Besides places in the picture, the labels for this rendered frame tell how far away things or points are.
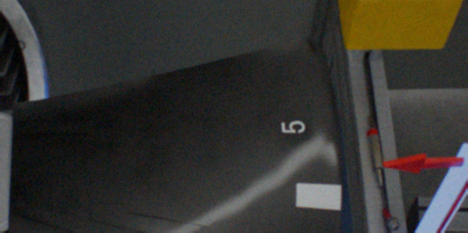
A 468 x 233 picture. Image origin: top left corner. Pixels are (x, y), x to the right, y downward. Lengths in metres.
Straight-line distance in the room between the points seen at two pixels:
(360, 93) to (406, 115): 1.01
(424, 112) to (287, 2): 0.48
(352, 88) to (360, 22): 0.18
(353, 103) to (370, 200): 0.12
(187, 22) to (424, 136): 0.57
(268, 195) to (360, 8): 0.28
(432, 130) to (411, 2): 1.19
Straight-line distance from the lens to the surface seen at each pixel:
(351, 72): 1.15
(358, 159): 1.10
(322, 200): 0.74
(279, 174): 0.73
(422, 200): 1.80
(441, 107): 2.16
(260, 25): 1.86
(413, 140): 2.11
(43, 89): 0.89
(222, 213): 0.72
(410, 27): 0.99
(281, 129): 0.74
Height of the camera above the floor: 1.83
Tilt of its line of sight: 60 degrees down
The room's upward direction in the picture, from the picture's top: 6 degrees clockwise
